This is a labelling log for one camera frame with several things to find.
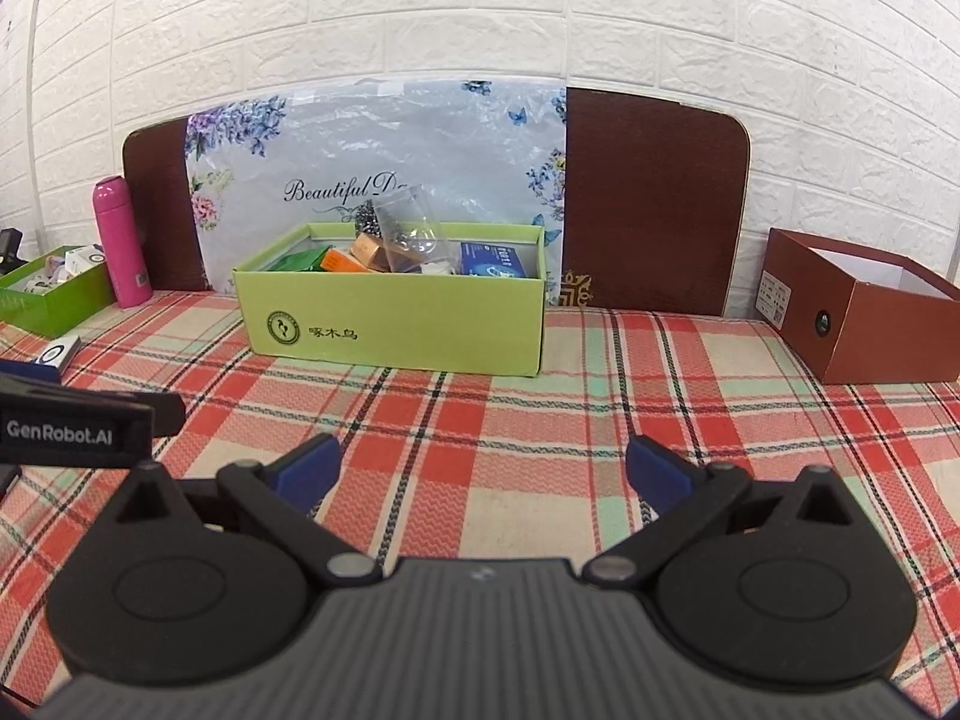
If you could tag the assorted small trinkets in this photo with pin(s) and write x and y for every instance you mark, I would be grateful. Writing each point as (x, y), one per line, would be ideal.
(45, 274)

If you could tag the brown cardboard box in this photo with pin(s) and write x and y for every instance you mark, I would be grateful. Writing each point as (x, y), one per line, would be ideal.
(862, 315)

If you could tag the black device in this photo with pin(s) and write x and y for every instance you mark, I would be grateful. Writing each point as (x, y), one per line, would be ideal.
(9, 247)

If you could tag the light green cardboard box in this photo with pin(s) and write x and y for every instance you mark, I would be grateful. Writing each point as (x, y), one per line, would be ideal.
(390, 322)

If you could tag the floral plastic bag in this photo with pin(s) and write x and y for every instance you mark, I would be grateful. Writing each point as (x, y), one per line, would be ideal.
(322, 142)

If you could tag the blue medicine box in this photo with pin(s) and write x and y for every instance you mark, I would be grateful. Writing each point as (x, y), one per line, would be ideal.
(491, 261)

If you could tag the dark green cardboard box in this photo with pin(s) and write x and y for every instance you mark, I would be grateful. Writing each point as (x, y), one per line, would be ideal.
(60, 307)

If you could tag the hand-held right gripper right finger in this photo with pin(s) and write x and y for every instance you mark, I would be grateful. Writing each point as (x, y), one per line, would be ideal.
(656, 472)

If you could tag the white portable router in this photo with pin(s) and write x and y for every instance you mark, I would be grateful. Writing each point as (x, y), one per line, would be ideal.
(56, 352)

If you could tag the pink thermos bottle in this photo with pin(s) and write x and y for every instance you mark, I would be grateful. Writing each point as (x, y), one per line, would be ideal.
(120, 240)

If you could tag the white device box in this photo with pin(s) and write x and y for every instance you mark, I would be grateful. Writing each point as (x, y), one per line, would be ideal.
(82, 261)

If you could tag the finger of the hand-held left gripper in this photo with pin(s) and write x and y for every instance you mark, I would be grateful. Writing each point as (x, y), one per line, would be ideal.
(169, 414)

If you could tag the plaid tablecloth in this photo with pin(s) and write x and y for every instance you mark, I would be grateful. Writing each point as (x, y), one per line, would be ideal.
(525, 427)

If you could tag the clear plastic cup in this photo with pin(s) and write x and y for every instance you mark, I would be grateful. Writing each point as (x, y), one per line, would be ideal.
(409, 225)

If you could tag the steel wool scrubber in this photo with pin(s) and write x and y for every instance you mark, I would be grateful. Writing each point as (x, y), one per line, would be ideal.
(367, 221)

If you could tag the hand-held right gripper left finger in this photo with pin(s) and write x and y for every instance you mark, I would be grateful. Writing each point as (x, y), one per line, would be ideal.
(311, 472)

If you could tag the brown wooden board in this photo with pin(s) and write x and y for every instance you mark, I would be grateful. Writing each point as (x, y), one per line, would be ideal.
(652, 202)

